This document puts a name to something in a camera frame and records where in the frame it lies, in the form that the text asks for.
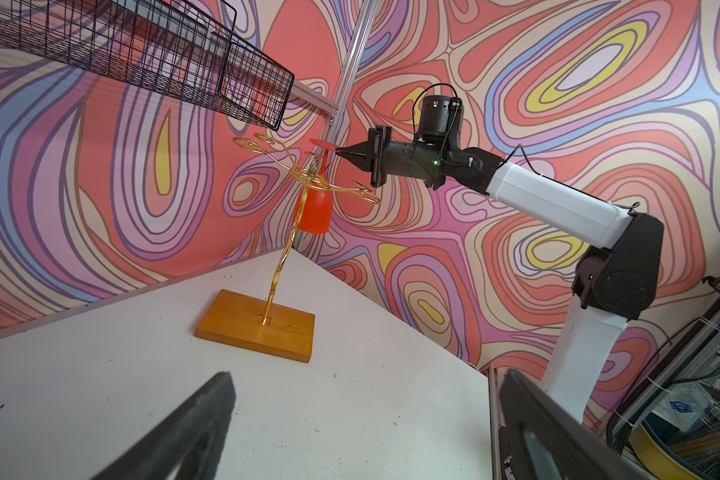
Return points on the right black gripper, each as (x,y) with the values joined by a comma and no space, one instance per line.
(382,157)

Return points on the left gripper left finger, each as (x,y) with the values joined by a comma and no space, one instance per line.
(188,443)

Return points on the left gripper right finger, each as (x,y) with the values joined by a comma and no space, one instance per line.
(542,441)

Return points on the red wine glass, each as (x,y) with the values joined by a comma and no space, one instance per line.
(317,212)

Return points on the orange wooden rack base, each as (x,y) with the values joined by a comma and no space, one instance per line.
(238,320)

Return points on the gold wire glass rack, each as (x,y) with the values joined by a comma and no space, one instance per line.
(310,179)

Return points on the black wire basket back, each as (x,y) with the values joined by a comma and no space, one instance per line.
(178,49)

